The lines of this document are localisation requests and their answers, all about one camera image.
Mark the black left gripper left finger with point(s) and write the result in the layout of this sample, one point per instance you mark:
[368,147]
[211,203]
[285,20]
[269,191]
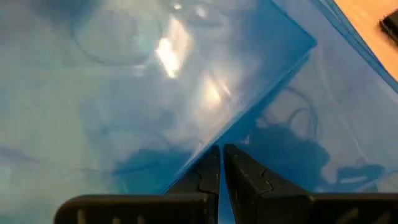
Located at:
[208,174]

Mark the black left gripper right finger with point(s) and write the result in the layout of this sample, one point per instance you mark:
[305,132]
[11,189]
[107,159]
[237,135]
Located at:
[255,193]

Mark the clear jewel case black tray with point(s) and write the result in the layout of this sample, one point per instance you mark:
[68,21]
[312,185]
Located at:
[391,26]

